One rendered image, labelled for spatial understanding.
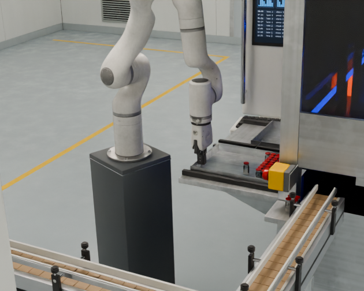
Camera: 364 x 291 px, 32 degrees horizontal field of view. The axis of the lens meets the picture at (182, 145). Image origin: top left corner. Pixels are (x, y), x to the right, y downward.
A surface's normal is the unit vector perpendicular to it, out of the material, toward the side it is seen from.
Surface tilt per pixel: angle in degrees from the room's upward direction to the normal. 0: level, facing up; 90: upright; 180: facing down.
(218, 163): 0
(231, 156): 0
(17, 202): 0
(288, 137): 90
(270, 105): 90
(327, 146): 90
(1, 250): 90
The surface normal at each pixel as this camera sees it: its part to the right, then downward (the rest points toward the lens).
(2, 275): 0.89, 0.15
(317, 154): -0.46, 0.35
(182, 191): -0.03, -0.93
